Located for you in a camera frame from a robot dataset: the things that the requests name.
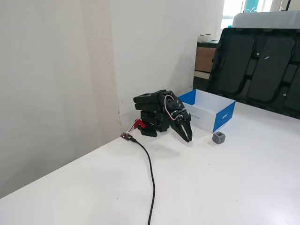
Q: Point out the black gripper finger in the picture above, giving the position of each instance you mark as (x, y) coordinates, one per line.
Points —
(179, 132)
(189, 131)

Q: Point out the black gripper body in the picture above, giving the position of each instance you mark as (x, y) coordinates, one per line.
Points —
(183, 121)

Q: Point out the gray lettered block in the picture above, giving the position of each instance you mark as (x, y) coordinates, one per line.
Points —
(219, 138)

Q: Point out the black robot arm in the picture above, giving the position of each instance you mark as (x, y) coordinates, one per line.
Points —
(147, 105)

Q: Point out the blue and white cardboard box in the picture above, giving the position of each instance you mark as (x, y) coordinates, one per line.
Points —
(204, 117)

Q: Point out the red clamp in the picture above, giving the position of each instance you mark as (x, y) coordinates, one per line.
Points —
(138, 123)

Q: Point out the small controller board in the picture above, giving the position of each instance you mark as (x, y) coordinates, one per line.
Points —
(126, 136)

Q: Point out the small white container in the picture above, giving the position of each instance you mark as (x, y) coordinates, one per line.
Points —
(208, 38)
(201, 38)

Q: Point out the large black plastic tray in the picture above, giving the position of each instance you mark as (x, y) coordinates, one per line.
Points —
(264, 70)

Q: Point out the translucent plastic storage bin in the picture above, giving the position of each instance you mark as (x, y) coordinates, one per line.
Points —
(264, 21)

